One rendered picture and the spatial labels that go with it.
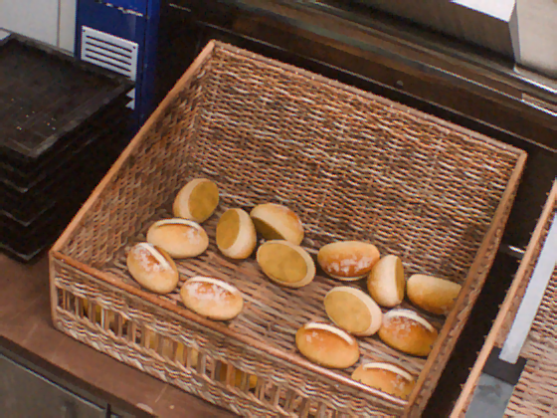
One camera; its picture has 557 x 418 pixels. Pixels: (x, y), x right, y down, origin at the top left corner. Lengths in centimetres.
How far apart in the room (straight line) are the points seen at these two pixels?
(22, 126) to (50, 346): 35
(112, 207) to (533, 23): 69
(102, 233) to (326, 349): 38
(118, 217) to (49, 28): 49
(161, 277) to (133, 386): 19
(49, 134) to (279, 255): 40
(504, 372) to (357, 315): 53
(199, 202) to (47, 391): 41
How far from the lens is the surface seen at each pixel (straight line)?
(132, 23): 185
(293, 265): 168
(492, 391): 114
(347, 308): 162
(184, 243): 171
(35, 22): 203
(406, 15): 121
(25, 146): 164
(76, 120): 167
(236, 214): 173
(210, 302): 161
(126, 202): 168
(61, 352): 159
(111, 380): 155
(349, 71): 172
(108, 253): 169
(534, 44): 159
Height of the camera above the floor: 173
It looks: 38 degrees down
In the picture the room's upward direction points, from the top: 8 degrees clockwise
